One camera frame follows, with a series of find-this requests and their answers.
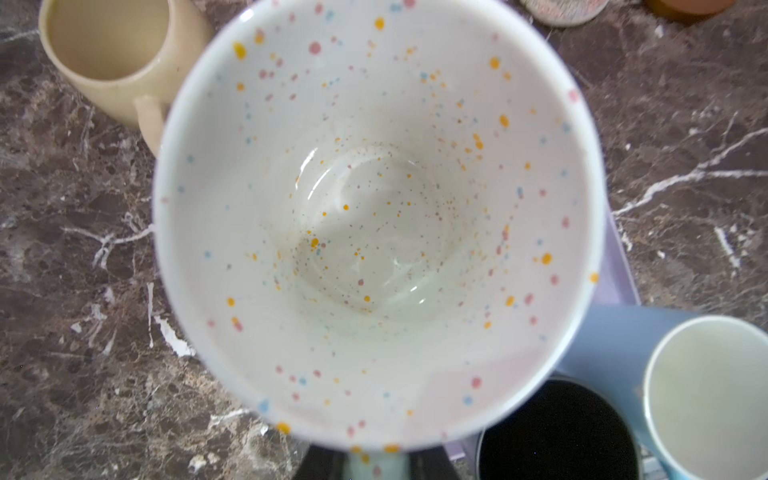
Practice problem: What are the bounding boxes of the multicolour woven round coaster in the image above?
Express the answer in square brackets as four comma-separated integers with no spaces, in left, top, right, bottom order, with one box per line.
[521,0,609,28]

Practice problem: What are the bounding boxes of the white mug blue handle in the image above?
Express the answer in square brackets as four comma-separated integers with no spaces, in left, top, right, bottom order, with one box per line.
[558,305,767,479]

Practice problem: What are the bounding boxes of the white mug with handle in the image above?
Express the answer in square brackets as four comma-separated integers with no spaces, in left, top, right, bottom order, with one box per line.
[153,1,606,479]

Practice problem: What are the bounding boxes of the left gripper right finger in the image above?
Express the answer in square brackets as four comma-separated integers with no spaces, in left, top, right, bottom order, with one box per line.
[408,446,460,480]

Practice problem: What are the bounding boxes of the black mug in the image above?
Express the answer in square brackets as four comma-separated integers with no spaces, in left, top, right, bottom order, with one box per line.
[475,378,642,479]

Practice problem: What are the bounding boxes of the beige ceramic mug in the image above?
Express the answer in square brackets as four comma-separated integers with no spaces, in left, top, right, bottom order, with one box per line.
[39,0,215,155]

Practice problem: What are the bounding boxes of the brown wooden saucer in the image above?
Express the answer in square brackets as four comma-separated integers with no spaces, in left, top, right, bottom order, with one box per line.
[645,0,736,25]

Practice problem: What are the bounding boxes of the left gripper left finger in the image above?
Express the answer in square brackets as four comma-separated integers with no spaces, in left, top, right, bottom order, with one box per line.
[292,445,346,480]

